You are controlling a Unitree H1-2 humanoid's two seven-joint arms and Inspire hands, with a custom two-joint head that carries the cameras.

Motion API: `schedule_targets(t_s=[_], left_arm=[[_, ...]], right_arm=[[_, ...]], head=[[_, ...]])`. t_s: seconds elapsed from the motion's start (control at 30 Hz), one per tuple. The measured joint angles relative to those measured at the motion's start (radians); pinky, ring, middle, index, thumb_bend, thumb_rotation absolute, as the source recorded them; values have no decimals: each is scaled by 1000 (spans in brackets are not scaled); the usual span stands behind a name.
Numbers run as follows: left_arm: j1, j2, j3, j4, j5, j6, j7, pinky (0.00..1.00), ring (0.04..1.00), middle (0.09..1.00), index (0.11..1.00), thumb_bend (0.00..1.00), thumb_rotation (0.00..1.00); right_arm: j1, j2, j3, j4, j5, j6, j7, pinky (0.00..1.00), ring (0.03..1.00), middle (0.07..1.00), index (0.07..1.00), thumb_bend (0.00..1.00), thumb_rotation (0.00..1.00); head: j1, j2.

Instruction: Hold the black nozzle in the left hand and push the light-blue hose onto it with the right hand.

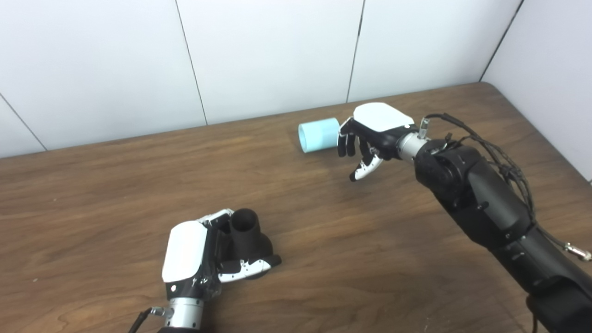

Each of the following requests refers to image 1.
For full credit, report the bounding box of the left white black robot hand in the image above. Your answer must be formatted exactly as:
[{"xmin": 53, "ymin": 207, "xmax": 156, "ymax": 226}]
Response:
[{"xmin": 161, "ymin": 209, "xmax": 282, "ymax": 301}]

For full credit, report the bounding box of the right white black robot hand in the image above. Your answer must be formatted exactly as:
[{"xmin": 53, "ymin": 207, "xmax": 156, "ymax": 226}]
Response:
[{"xmin": 337, "ymin": 102, "xmax": 416, "ymax": 182}]

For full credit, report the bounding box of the light-blue short hose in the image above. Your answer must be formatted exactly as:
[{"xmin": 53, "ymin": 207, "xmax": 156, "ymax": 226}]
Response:
[{"xmin": 298, "ymin": 117, "xmax": 341, "ymax": 154}]

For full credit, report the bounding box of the black funnel-shaped nozzle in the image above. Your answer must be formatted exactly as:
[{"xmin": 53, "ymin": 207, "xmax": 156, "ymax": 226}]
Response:
[{"xmin": 222, "ymin": 209, "xmax": 274, "ymax": 279}]

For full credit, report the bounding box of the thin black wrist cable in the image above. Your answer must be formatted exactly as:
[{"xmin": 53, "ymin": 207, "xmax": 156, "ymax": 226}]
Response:
[{"xmin": 128, "ymin": 306, "xmax": 174, "ymax": 333}]

